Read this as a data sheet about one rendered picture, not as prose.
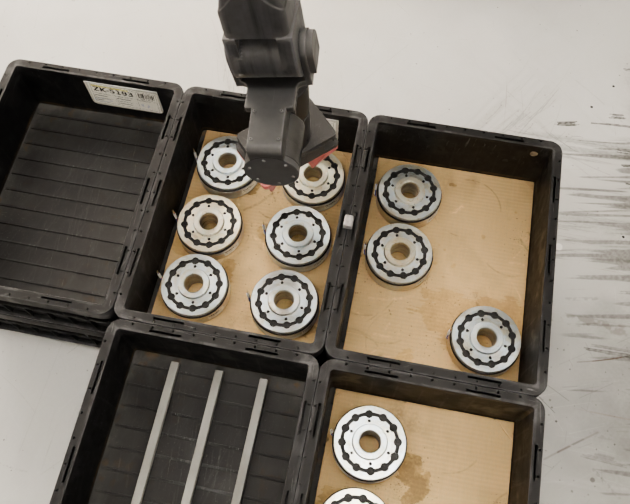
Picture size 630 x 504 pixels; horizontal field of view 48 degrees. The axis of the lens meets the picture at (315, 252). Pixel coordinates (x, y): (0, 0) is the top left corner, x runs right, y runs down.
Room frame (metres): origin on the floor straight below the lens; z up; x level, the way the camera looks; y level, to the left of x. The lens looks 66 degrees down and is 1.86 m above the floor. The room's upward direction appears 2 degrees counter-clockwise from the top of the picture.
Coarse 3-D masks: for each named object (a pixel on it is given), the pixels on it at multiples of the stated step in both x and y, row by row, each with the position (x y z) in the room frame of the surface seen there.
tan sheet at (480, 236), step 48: (480, 192) 0.55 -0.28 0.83; (528, 192) 0.55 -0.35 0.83; (432, 240) 0.47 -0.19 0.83; (480, 240) 0.46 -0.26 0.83; (528, 240) 0.46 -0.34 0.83; (384, 288) 0.39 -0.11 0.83; (432, 288) 0.38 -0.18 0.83; (480, 288) 0.38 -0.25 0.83; (384, 336) 0.31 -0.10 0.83; (432, 336) 0.31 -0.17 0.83; (480, 336) 0.30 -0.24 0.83
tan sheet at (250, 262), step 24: (192, 192) 0.57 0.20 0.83; (264, 192) 0.56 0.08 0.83; (264, 216) 0.52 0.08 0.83; (336, 216) 0.51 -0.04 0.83; (264, 240) 0.48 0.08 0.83; (168, 264) 0.44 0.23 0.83; (240, 264) 0.44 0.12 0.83; (264, 264) 0.43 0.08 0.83; (192, 288) 0.40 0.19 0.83; (240, 288) 0.40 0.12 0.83; (168, 312) 0.36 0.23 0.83; (240, 312) 0.36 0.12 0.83; (312, 336) 0.31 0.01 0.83
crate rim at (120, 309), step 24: (192, 96) 0.69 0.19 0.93; (216, 96) 0.69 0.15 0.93; (240, 96) 0.68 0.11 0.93; (360, 120) 0.63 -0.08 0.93; (168, 144) 0.60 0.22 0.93; (360, 144) 0.59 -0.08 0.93; (168, 168) 0.56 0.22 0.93; (144, 216) 0.48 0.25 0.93; (144, 240) 0.44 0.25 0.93; (336, 240) 0.43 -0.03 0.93; (336, 264) 0.39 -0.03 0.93; (120, 288) 0.36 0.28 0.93; (120, 312) 0.33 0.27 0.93; (144, 312) 0.33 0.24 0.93; (216, 336) 0.29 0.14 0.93; (240, 336) 0.29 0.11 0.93; (264, 336) 0.29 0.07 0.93
